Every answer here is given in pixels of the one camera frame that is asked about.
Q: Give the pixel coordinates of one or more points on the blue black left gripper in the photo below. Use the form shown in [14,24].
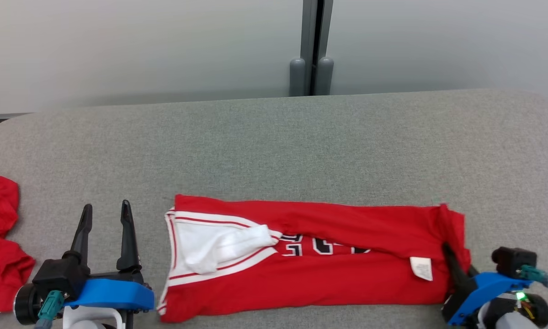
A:
[114,292]

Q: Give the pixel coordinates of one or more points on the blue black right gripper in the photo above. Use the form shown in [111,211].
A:
[488,288]

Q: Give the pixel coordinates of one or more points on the red white basketball jersey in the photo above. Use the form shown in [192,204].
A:
[324,278]

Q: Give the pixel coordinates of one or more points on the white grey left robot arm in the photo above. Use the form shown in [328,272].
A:
[91,317]

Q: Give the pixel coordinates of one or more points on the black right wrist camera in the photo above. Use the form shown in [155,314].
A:
[511,260]

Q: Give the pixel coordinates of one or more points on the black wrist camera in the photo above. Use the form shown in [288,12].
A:
[59,274]
[511,260]

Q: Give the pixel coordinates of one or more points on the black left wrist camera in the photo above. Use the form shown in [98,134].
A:
[59,274]

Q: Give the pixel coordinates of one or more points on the grey cylinder post foot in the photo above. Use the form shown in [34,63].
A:
[297,80]
[324,77]

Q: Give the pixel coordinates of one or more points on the grey metal partition post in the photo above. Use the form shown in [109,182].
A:
[309,36]

